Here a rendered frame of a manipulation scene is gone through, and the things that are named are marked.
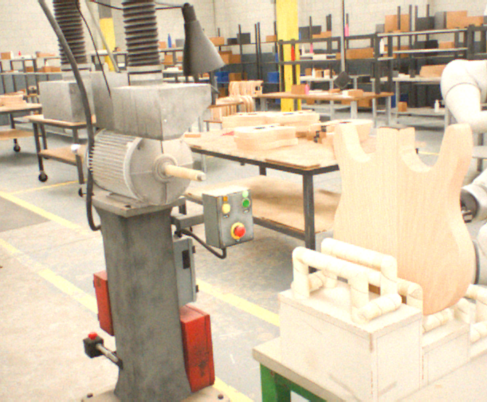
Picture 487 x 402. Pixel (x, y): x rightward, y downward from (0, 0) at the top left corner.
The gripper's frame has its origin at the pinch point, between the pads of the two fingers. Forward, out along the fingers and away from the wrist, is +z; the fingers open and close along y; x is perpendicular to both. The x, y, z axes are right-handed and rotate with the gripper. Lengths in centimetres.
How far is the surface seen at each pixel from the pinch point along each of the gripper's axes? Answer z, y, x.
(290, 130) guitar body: -191, 263, -20
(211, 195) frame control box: -13, 98, -11
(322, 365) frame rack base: 25.3, 0.3, -24.8
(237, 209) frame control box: -22, 95, -17
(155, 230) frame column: 4, 112, -23
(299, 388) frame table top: 23.1, 10.6, -35.2
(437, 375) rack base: 5.7, -13.2, -28.7
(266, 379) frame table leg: 23.9, 21.6, -37.4
